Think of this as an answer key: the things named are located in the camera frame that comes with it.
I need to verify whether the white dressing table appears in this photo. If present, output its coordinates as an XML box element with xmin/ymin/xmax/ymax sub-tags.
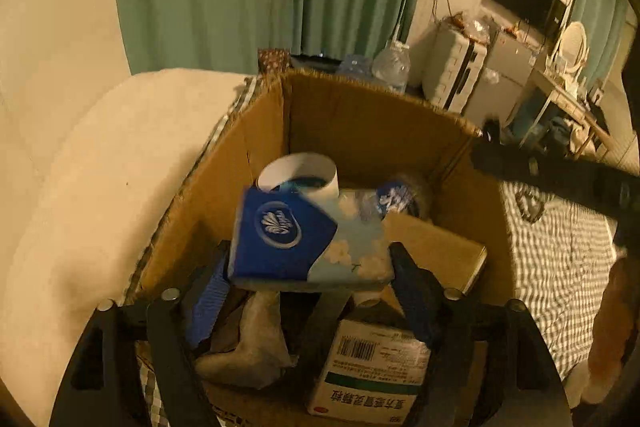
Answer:
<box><xmin>510</xmin><ymin>69</ymin><xmax>601</xmax><ymax>142</ymax></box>

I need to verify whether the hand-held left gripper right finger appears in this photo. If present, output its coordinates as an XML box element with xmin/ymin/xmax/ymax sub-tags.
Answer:
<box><xmin>387</xmin><ymin>241</ymin><xmax>573</xmax><ymax>427</ymax></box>

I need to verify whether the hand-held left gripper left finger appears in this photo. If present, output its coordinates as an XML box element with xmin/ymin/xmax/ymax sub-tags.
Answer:
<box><xmin>50</xmin><ymin>242</ymin><xmax>231</xmax><ymax>427</ymax></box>

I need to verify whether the person's right hand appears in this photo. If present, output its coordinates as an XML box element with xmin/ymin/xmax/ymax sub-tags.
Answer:
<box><xmin>587</xmin><ymin>254</ymin><xmax>640</xmax><ymax>403</ymax></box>

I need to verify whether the dark clothes pile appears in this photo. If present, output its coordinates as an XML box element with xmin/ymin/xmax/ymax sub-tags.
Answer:
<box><xmin>290</xmin><ymin>54</ymin><xmax>346</xmax><ymax>70</ymax></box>

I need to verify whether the white medicine box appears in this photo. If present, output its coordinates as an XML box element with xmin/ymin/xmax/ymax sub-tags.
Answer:
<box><xmin>305</xmin><ymin>289</ymin><xmax>433</xmax><ymax>423</ymax></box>

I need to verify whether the small silver fridge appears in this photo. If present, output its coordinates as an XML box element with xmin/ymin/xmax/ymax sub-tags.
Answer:
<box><xmin>462</xmin><ymin>32</ymin><xmax>533</xmax><ymax>128</ymax></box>

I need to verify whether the brown cardboard box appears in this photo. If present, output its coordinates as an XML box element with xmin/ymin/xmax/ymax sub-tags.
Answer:
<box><xmin>122</xmin><ymin>68</ymin><xmax>516</xmax><ymax>427</ymax></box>
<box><xmin>382</xmin><ymin>212</ymin><xmax>488</xmax><ymax>295</ymax></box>

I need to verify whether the narrow green curtain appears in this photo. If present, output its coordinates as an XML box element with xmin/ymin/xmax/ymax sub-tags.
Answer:
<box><xmin>570</xmin><ymin>0</ymin><xmax>632</xmax><ymax>82</ymax></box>

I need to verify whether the patterned brown box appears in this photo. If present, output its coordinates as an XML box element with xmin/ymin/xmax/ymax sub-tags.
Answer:
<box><xmin>257</xmin><ymin>48</ymin><xmax>292</xmax><ymax>75</ymax></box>

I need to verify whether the small clear water jug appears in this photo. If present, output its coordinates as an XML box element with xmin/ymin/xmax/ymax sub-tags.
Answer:
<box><xmin>336</xmin><ymin>54</ymin><xmax>376</xmax><ymax>80</ymax></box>

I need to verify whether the crushed plastic bottle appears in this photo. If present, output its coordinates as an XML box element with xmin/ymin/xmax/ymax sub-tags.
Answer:
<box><xmin>375</xmin><ymin>174</ymin><xmax>436</xmax><ymax>223</ymax></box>

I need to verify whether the white suitcase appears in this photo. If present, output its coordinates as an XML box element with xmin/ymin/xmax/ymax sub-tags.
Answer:
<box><xmin>422</xmin><ymin>27</ymin><xmax>488</xmax><ymax>112</ymax></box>

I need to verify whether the grey crumpled cloth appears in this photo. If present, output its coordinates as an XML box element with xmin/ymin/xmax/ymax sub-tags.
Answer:
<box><xmin>195</xmin><ymin>289</ymin><xmax>298</xmax><ymax>390</ymax></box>

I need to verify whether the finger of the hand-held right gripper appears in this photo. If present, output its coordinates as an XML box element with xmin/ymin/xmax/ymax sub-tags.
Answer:
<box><xmin>470</xmin><ymin>119</ymin><xmax>640</xmax><ymax>220</ymax></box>

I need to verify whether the wooden chair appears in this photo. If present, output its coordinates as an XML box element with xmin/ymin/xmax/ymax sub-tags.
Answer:
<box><xmin>570</xmin><ymin>112</ymin><xmax>612</xmax><ymax>158</ymax></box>

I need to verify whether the blue floral tissue pack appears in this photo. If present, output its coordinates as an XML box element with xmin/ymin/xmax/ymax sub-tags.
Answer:
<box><xmin>227</xmin><ymin>186</ymin><xmax>396</xmax><ymax>293</ymax></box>

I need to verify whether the white mattress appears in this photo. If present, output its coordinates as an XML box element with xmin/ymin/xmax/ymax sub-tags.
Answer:
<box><xmin>0</xmin><ymin>68</ymin><xmax>251</xmax><ymax>427</ymax></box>

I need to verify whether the white oval mirror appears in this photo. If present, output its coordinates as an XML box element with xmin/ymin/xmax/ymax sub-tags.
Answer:
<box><xmin>552</xmin><ymin>21</ymin><xmax>588</xmax><ymax>75</ymax></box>

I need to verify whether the clear plastic bag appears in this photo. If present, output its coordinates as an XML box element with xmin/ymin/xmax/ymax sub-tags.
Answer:
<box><xmin>450</xmin><ymin>9</ymin><xmax>496</xmax><ymax>42</ymax></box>

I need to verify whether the large clear water jug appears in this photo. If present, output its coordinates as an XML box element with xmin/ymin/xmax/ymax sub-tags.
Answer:
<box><xmin>372</xmin><ymin>41</ymin><xmax>412</xmax><ymax>95</ymax></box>

